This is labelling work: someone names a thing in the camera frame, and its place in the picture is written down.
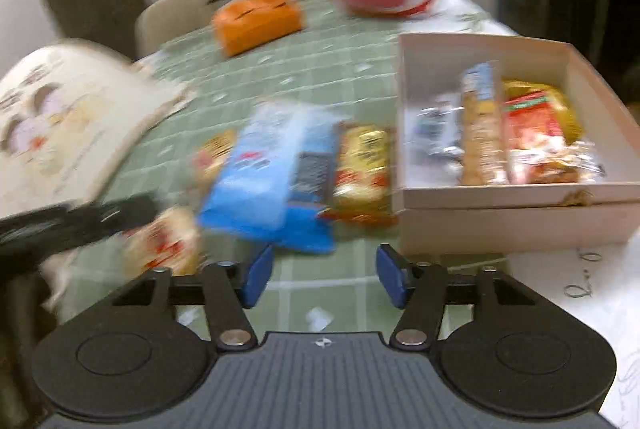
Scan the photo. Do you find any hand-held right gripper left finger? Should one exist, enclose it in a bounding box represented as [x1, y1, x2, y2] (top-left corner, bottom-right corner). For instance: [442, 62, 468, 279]
[110, 243, 275, 351]

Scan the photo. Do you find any short biscuit packet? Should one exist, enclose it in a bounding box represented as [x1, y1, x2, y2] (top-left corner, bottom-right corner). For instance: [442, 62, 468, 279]
[414, 94, 466, 160]

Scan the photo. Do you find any round bun packet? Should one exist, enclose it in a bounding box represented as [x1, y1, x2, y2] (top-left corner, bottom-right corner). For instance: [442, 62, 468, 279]
[124, 208, 202, 276]

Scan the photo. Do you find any pink cardboard box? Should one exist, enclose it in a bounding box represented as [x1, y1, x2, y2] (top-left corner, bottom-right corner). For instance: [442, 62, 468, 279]
[395, 34, 640, 256]

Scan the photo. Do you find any green checked tablecloth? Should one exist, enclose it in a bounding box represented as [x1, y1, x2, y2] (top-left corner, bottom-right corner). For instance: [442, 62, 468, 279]
[100, 0, 507, 350]

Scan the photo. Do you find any white chair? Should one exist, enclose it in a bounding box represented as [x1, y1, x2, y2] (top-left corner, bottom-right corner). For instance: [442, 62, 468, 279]
[135, 0, 211, 57]

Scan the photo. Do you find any white paper sheet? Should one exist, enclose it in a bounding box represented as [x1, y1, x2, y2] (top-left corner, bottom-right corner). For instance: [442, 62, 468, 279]
[500, 239, 640, 429]

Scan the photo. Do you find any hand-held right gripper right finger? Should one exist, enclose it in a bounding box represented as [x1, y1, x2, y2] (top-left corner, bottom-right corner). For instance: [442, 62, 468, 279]
[376, 243, 541, 351]

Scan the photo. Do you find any cream printed tote bag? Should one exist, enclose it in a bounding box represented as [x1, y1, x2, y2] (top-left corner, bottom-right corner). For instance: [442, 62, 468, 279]
[0, 39, 197, 307]

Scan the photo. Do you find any gold orange snack packet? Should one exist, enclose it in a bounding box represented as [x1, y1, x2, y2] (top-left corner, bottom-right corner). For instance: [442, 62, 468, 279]
[330, 124, 399, 226]

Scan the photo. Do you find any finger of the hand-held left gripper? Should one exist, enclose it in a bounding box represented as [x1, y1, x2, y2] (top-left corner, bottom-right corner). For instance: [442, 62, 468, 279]
[65, 193, 159, 241]

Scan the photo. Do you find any yellow red snack packet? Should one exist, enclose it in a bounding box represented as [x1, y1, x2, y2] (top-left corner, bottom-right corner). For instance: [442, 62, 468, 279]
[502, 81, 603, 184]

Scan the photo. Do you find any long biscuit packet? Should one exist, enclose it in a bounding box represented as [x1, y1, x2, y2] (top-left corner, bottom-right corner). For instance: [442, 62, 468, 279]
[460, 64, 512, 187]

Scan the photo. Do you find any orange tissue box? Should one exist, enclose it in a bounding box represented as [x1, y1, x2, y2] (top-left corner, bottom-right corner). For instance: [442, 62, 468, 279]
[211, 0, 306, 57]

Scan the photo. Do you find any blue snack packet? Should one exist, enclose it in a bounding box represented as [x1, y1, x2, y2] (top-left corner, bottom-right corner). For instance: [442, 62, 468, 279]
[197, 101, 343, 255]

